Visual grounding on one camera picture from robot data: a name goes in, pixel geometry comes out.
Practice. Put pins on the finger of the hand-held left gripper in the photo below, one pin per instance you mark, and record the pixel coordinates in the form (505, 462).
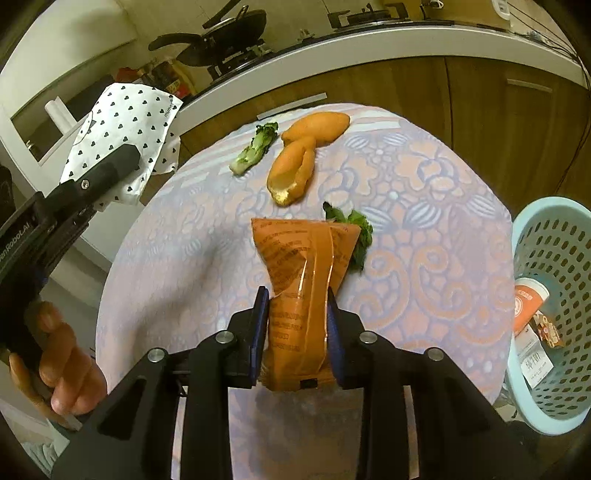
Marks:
(106, 168)

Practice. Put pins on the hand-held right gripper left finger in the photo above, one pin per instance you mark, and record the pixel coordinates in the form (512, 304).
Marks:
(261, 323)

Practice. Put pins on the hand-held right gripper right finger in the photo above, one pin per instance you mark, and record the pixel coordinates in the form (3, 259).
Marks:
(334, 341)

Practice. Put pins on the white heart-patterned cloth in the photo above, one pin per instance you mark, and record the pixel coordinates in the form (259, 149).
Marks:
(124, 115)

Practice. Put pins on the plain orange snack packet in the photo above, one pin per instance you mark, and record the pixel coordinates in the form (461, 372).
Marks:
(295, 258)

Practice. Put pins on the orange paper cup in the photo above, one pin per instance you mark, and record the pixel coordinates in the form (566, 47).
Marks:
(528, 300)

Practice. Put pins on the blue white milk carton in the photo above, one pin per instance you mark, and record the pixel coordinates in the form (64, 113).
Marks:
(535, 360)

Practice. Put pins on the cartoon-print orange snack packet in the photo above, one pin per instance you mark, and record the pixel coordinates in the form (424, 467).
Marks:
(551, 334)

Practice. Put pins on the light blue plastic basket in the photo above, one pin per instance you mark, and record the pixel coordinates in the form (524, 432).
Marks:
(554, 244)

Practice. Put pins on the person's left hand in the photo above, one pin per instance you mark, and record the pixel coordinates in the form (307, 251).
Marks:
(69, 374)

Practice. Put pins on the white paper roll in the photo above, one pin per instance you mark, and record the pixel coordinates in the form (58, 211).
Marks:
(60, 115)

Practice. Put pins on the dark sauce bottle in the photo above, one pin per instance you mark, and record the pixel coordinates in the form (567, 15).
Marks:
(171, 76)
(156, 74)

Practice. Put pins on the leafy green vegetable scrap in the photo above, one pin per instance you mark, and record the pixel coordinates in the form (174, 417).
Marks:
(362, 230)

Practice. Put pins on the white shelf unit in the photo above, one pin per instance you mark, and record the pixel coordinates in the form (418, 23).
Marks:
(55, 55)

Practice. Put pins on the green vegetable stalk scrap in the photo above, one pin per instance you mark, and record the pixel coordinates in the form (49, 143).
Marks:
(251, 152)

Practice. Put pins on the orange peel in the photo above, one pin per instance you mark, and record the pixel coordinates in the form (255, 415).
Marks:
(288, 170)
(318, 127)

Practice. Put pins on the black wok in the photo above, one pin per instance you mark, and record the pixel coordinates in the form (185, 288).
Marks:
(207, 50)

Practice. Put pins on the black burner grate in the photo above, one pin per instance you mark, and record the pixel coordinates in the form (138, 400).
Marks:
(360, 18)
(240, 60)

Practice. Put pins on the black frying pan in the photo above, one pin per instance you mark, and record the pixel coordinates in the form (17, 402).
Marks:
(240, 21)

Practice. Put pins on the black gas stove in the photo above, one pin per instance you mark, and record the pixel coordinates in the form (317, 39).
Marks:
(295, 44)

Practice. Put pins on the wooden lower cabinets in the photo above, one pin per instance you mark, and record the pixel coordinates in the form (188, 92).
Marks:
(461, 115)

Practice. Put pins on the white kitchen countertop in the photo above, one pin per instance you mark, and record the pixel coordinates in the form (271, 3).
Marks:
(415, 41)

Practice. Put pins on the white digital timer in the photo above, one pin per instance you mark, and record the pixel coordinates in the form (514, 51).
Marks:
(501, 9)

